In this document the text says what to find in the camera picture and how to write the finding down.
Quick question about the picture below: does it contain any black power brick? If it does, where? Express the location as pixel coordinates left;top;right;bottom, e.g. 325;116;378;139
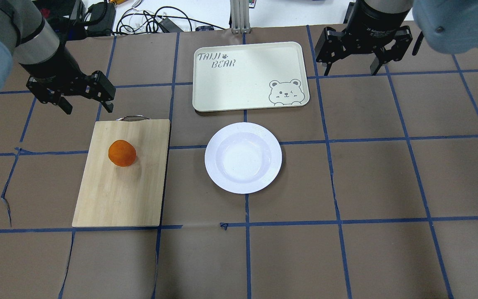
87;2;116;37

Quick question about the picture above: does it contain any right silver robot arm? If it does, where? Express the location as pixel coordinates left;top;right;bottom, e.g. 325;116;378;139
315;0;478;76

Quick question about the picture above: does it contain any cream bear tray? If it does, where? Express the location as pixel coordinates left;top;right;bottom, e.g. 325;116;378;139
192;42;310;113

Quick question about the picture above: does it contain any wooden cutting board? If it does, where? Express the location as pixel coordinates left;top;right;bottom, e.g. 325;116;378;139
72;119;171;228

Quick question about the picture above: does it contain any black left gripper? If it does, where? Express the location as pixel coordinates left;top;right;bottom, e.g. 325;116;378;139
19;45;116;115

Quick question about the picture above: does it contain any white round plate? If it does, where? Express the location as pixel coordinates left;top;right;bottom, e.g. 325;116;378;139
204;122;283;194

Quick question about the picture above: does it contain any orange fruit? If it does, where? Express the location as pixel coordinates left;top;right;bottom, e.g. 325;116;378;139
107;140;137;167

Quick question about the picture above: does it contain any aluminium frame post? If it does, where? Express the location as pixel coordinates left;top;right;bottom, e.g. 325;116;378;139
229;0;251;34

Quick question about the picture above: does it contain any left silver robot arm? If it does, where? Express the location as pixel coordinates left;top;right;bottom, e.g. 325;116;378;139
0;0;116;114

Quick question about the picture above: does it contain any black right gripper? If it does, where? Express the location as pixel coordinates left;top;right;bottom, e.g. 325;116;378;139
315;2;413;76

